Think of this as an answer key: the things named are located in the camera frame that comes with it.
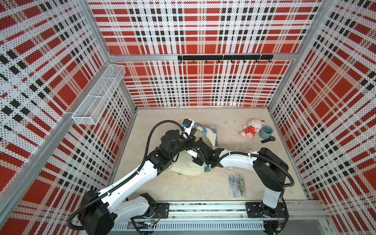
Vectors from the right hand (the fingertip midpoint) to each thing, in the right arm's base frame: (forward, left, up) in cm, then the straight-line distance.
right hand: (196, 152), depth 89 cm
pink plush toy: (+20, -40, 0) cm, 45 cm away
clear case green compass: (-18, -25, -4) cm, 31 cm away
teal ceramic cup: (+15, -48, -1) cm, 50 cm away
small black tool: (+13, -53, -5) cm, 54 cm away
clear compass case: (+4, -31, -5) cm, 31 cm away
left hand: (+3, 0, +22) cm, 22 cm away
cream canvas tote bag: (-7, +8, 0) cm, 10 cm away
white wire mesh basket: (+20, +66, +18) cm, 71 cm away
